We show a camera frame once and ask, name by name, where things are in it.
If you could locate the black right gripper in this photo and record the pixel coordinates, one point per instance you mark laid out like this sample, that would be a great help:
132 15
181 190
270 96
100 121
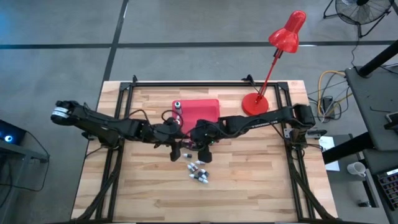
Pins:
206 133

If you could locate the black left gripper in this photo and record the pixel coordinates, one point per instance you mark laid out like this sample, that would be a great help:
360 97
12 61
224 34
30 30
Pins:
169 133

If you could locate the small green dropper bottle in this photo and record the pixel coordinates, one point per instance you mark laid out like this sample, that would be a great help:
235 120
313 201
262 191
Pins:
190 168
187 155

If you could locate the large dark red coloring bottle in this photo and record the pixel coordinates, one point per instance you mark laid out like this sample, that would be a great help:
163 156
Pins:
188 143

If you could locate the small gray dropper bottle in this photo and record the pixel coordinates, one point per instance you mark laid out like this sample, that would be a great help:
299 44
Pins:
177 120

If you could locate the large dark green coloring bottle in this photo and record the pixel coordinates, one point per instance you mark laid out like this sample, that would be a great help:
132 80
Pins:
178 107

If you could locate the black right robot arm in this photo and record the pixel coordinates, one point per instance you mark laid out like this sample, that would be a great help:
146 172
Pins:
264 119

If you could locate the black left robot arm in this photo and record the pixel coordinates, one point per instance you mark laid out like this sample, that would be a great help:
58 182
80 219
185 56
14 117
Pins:
99 124

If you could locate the black and white marker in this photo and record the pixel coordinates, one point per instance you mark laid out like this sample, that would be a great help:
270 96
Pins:
202 180

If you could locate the pink translucent plastic bin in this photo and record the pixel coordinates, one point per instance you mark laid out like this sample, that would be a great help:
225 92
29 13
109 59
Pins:
202 109

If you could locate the red desk lamp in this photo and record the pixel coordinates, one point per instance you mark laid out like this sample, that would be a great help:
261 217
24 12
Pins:
255 105

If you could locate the black clamp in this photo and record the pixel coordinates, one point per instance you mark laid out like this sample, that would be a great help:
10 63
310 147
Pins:
134 78
248 78

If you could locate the white paper sheet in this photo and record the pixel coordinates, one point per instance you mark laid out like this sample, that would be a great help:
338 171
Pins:
328 144

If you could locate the black power adapter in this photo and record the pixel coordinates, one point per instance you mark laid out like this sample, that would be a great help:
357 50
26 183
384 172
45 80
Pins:
327 104

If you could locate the black table leg bar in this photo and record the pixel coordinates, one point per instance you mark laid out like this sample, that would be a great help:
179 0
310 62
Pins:
345 152

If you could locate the white mug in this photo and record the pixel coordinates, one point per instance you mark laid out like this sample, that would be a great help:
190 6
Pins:
355 168

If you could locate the gray metal stand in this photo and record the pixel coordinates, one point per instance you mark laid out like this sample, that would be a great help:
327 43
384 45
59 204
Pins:
18 152

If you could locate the black computer with blue light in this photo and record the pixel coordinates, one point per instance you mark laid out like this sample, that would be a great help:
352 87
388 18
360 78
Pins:
15 132

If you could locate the small black object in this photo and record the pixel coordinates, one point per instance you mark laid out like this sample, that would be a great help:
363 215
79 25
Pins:
363 204

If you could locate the gray side table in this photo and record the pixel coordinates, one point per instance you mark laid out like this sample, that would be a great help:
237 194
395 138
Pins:
370 99

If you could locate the dark gray desk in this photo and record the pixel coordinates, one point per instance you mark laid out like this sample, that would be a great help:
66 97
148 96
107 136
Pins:
382 199

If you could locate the black backlit keyboard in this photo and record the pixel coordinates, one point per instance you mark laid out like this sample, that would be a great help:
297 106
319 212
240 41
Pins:
390 186

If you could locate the black device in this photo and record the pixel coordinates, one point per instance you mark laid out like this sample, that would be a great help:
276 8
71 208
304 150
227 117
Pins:
392 119

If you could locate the black pole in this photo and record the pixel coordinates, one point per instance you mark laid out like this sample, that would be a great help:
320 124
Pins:
379 57

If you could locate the black floor fan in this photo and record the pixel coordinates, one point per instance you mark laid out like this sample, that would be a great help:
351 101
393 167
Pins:
360 12

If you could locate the black aluminium table frame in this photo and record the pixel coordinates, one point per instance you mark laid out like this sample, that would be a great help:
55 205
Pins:
202 84

